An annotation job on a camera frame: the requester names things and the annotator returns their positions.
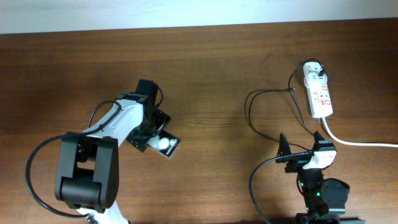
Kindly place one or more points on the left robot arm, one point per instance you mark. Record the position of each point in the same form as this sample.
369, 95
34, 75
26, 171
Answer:
88, 166

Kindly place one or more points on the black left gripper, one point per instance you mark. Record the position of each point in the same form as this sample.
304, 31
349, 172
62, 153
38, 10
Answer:
140, 139

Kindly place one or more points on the black smartphone with lit screen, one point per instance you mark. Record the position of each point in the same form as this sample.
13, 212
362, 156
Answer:
164, 143

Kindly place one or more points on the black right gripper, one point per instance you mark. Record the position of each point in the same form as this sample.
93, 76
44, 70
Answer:
283, 149

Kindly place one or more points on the white USB charger adapter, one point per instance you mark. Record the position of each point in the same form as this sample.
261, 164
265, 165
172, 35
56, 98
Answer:
315, 78

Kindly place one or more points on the white power strip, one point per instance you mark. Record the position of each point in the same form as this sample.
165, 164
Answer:
318, 96

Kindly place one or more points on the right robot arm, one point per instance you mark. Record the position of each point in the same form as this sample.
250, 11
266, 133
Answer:
324, 199

